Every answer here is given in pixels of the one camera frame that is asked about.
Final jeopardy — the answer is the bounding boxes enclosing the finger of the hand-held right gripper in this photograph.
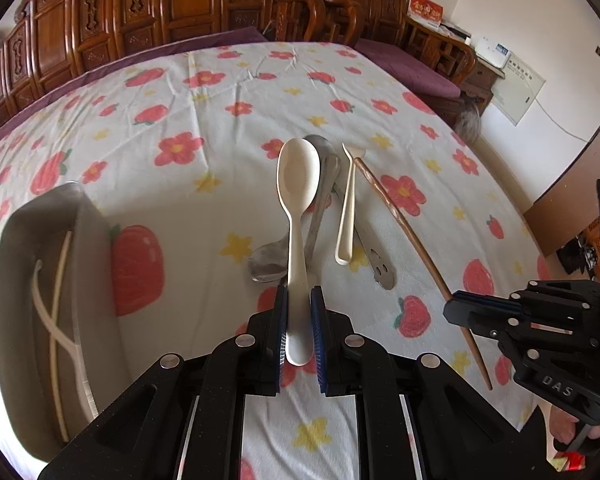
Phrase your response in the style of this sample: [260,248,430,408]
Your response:
[452,280,600,318]
[442,297,600,358]

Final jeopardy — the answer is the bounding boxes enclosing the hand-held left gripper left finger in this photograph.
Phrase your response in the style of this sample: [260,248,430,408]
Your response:
[37,285,288,480]

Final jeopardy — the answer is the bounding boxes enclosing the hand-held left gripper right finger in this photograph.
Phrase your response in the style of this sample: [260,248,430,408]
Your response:
[309,285,552,480]

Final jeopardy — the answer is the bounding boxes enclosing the plain metal spoon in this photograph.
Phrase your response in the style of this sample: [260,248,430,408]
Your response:
[248,152,342,285]

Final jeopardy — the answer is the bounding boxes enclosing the metal spoon with smiley handle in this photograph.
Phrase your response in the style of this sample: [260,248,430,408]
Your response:
[302,134,397,291]

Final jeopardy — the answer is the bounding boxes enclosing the brown wooden chopstick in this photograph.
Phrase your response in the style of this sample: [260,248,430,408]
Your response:
[354,156,494,392]

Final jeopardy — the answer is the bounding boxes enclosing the cream plastic fork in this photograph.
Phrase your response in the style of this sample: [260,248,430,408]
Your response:
[334,142,362,266]

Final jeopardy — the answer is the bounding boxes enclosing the cream plastic spoon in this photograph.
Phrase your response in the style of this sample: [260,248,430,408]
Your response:
[276,137,322,366]

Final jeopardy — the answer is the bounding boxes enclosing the cream plastic chopstick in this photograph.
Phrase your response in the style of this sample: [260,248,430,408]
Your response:
[50,230,76,443]

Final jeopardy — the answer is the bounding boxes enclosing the rectangular metal tray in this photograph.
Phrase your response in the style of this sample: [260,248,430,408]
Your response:
[0,181,131,463]

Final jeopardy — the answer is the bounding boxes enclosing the person's right hand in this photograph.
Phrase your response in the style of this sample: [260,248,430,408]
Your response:
[542,400,600,456]

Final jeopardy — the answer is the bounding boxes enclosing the brown wooden board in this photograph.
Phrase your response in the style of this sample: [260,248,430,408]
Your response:
[522,122,600,276]

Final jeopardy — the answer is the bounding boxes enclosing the grey duster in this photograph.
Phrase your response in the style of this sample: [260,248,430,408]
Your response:
[452,92,483,143]

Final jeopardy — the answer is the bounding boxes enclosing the floral strawberry tablecloth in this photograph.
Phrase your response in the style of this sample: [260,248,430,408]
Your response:
[0,42,551,480]

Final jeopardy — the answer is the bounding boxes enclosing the white desk device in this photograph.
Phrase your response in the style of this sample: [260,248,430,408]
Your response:
[474,36,512,70]

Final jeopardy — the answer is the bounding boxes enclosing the purple armchair cushion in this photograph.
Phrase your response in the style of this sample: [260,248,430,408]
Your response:
[354,37,462,101]

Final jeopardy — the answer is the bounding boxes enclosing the white tissue box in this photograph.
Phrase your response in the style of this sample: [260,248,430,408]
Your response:
[440,22,473,43]

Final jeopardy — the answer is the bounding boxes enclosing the red card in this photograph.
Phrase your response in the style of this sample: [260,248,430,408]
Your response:
[407,0,446,28]

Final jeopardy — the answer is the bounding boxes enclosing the white cable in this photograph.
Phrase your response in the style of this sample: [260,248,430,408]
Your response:
[535,100,596,143]

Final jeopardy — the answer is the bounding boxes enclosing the white wall panel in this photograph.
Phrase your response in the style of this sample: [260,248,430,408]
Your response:
[490,52,547,127]

